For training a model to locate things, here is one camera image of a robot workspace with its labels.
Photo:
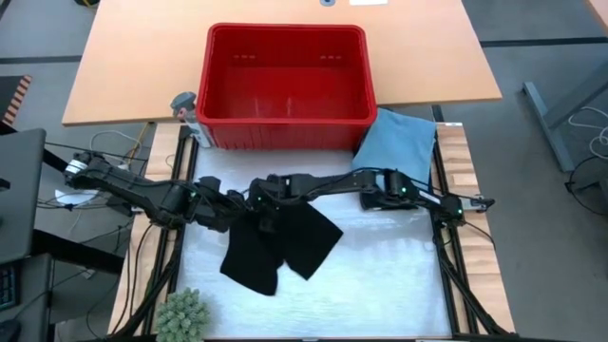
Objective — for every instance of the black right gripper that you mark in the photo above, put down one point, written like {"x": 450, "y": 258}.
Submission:
{"x": 275, "y": 190}

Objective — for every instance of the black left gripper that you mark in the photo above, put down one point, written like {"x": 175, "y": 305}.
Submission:
{"x": 218, "y": 209}

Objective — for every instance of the small black cloth item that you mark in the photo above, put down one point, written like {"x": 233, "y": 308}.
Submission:
{"x": 304, "y": 242}

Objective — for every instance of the red plastic bin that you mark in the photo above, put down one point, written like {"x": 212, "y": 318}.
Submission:
{"x": 214, "y": 95}

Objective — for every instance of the light blue garment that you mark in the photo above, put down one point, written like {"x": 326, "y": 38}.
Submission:
{"x": 399, "y": 142}

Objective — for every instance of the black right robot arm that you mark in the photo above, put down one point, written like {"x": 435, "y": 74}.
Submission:
{"x": 342, "y": 180}

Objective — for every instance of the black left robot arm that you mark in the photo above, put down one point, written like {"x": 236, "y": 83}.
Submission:
{"x": 138, "y": 187}

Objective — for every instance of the green artificial plant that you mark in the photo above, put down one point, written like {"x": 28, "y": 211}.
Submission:
{"x": 183, "y": 316}

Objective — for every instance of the clear spray bottle grey trigger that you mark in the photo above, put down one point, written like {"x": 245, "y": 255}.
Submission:
{"x": 183, "y": 100}

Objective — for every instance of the white round stand base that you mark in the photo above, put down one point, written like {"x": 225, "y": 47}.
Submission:
{"x": 71, "y": 197}

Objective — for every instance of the black desk beam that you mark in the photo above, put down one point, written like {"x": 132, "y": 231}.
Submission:
{"x": 76, "y": 252}

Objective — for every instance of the black stand pole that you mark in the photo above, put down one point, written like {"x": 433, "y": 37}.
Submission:
{"x": 52, "y": 159}

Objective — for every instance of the grey desk grommet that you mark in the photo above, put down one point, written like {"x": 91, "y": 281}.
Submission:
{"x": 327, "y": 2}

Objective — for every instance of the dark grey monitor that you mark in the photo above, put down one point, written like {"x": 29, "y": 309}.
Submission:
{"x": 21, "y": 199}

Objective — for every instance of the light wooden desk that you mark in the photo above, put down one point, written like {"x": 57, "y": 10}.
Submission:
{"x": 427, "y": 57}
{"x": 602, "y": 7}

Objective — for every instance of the white paper sheet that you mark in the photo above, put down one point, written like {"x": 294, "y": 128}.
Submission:
{"x": 368, "y": 2}

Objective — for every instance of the orange black striped mat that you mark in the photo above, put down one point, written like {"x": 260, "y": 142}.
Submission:
{"x": 19, "y": 97}

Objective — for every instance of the black floor object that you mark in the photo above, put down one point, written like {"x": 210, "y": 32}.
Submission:
{"x": 86, "y": 2}

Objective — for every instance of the grey metal table leg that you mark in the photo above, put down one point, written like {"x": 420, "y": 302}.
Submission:
{"x": 546, "y": 121}

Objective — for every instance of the silver metal bracket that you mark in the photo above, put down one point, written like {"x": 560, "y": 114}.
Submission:
{"x": 477, "y": 203}

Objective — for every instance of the black aluminium table frame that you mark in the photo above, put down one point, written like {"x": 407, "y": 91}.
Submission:
{"x": 449, "y": 304}

